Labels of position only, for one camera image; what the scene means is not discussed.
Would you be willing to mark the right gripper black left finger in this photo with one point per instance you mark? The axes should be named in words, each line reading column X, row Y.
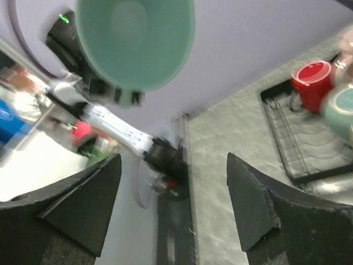
column 62, row 223

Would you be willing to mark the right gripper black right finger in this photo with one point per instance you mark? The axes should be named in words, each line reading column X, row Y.
column 278, row 224

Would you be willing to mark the dark green ceramic mug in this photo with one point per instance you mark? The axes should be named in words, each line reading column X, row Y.
column 337, row 111

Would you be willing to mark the red mug black handle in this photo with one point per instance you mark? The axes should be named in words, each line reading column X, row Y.
column 312, row 82

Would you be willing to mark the pink mug lilac inside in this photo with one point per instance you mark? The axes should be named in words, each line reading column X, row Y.
column 342, row 65

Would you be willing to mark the small teal cup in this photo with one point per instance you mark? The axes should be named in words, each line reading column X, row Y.
column 135, row 46

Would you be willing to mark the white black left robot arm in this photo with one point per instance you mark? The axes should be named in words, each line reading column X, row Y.
column 71, row 93

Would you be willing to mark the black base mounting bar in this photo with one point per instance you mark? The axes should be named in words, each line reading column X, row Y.
column 176, row 232

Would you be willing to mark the black wire dish rack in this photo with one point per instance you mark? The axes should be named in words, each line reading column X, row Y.
column 308, row 149

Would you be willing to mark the aluminium frame rail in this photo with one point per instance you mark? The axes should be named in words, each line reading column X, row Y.
column 183, row 125

